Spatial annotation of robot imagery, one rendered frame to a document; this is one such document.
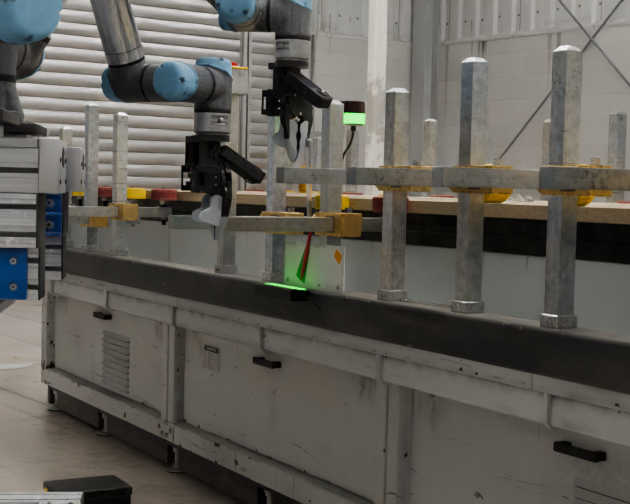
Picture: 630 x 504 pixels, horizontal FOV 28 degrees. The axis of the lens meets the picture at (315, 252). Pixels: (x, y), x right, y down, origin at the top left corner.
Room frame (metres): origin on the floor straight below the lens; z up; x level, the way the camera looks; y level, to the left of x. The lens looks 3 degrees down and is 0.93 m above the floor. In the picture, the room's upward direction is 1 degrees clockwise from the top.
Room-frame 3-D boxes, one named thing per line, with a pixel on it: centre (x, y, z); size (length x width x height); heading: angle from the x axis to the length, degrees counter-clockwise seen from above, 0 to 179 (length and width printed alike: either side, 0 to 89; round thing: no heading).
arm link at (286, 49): (2.67, 0.06, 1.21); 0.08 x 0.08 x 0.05
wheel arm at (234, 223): (2.67, 0.00, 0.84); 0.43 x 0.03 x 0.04; 120
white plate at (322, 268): (2.75, 0.00, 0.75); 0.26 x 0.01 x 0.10; 30
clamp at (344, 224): (2.72, -0.05, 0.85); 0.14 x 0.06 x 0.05; 30
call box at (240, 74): (3.18, 0.23, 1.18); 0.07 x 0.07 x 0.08; 30
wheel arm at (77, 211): (3.75, 0.64, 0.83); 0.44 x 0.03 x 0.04; 120
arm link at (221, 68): (2.54, 0.22, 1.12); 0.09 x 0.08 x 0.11; 150
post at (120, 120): (3.82, 0.60, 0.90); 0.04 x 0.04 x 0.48; 30
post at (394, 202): (2.52, -0.16, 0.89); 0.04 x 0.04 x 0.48; 30
